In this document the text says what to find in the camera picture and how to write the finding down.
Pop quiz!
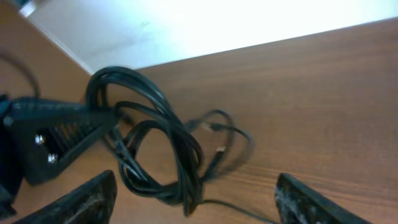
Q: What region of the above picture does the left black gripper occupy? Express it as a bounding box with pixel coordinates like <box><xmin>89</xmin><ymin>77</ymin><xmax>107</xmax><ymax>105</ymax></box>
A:
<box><xmin>1</xmin><ymin>93</ymin><xmax>118</xmax><ymax>218</ymax></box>

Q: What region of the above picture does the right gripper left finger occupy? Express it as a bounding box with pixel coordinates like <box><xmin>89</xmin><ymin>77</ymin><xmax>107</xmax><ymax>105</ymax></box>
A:
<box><xmin>15</xmin><ymin>170</ymin><xmax>118</xmax><ymax>224</ymax></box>

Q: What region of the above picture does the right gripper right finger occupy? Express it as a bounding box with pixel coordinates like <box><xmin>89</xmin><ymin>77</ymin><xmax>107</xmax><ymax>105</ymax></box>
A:
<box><xmin>275</xmin><ymin>173</ymin><xmax>368</xmax><ymax>224</ymax></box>

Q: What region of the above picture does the black usb cable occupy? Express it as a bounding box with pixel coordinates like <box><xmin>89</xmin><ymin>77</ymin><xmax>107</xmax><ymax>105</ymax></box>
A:
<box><xmin>84</xmin><ymin>65</ymin><xmax>254</xmax><ymax>217</ymax></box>

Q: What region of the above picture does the left camera cable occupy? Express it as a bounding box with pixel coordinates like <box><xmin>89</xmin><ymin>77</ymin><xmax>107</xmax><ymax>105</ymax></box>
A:
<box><xmin>0</xmin><ymin>49</ymin><xmax>41</xmax><ymax>99</ymax></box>

